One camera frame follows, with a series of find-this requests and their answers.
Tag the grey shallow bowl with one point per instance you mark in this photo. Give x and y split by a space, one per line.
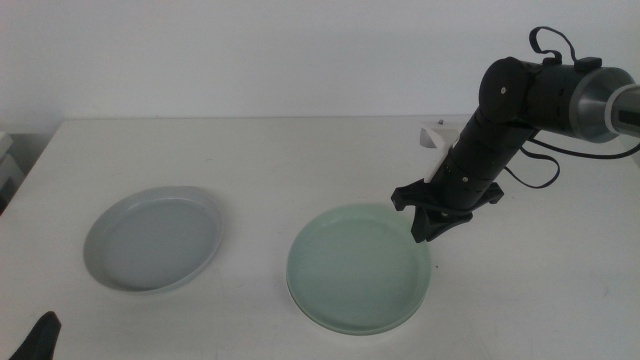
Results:
152 240

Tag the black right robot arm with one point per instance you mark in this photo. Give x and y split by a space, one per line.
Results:
550 95

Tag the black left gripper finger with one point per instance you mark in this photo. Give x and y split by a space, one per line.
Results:
42 340

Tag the mint green shallow bowl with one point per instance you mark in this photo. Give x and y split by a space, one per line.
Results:
357 270

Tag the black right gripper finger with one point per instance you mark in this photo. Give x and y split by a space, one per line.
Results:
450 220
422 227

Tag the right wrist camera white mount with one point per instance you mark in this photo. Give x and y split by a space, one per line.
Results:
440 142

